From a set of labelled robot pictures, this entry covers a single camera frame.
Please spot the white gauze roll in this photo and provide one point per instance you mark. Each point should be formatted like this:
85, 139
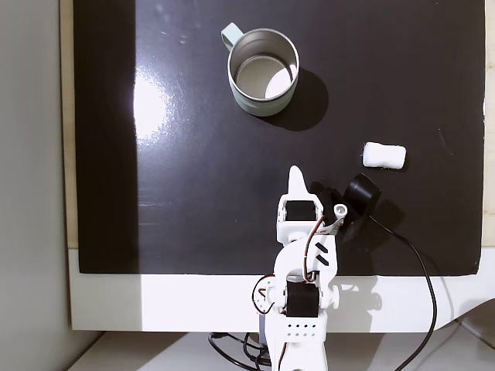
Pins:
383, 155

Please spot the pale green metal mug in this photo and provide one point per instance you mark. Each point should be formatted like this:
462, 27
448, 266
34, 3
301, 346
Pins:
247, 101

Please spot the black mat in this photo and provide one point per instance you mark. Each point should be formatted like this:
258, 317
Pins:
193, 193

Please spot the black cylindrical camera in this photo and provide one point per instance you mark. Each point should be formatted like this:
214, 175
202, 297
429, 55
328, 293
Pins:
361, 191

